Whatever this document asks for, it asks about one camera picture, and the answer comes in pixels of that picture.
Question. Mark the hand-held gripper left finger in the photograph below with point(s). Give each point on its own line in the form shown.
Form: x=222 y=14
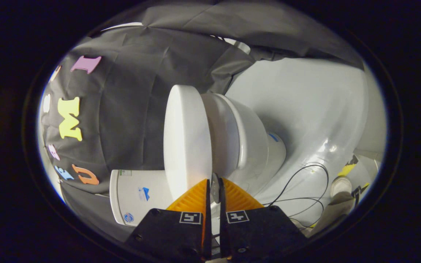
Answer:
x=170 y=233

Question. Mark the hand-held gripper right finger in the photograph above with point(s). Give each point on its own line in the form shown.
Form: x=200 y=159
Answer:
x=258 y=233

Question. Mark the yellow black floor tape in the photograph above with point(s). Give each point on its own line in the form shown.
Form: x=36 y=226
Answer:
x=347 y=168

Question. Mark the black backdrop cloth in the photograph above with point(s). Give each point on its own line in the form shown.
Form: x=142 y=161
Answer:
x=130 y=91

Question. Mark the person's beige trouser leg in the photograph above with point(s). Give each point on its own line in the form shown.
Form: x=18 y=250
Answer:
x=333 y=213

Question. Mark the person's white shoe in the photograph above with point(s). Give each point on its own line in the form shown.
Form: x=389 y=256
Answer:
x=340 y=185

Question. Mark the white toilet bowl with seat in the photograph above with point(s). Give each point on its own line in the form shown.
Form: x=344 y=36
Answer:
x=250 y=146

